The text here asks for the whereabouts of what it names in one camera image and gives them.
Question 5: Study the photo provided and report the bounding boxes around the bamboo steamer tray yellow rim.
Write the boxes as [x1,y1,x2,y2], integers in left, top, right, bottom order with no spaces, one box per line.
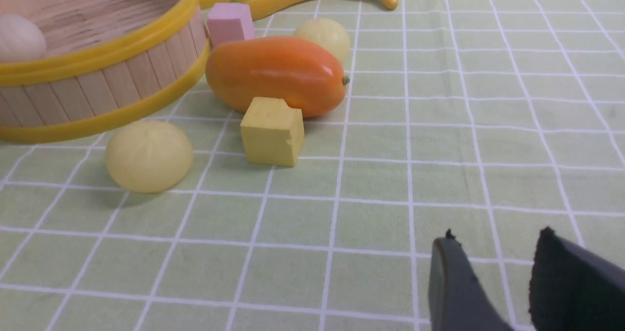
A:
[0,0,210,144]

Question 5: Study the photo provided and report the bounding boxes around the pale yellow bun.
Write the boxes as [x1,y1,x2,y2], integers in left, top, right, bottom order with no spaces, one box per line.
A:
[105,120,194,194]
[293,18,351,62]

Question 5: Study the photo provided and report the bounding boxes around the green checkered tablecloth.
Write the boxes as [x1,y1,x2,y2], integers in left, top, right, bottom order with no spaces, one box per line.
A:
[1,0,625,331]

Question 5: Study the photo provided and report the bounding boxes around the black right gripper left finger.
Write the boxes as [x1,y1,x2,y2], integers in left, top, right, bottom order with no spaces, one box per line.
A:
[429,229,513,331]

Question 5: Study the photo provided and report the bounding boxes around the yellow wooden block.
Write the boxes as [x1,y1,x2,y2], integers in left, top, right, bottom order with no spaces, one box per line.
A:
[240,98,305,168]

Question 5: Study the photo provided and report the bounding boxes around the white bun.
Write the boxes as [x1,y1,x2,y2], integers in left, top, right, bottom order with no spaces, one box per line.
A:
[0,14,47,62]

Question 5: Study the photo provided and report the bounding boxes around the orange plastic mango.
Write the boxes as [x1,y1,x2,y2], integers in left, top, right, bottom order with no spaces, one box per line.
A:
[205,36,350,118]

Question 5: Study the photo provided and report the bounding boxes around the pink wooden block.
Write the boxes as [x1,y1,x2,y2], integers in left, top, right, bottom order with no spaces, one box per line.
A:
[206,2,256,48]

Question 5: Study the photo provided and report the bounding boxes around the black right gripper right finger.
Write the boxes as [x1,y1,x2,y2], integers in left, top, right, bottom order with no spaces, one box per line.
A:
[529,227,625,331]

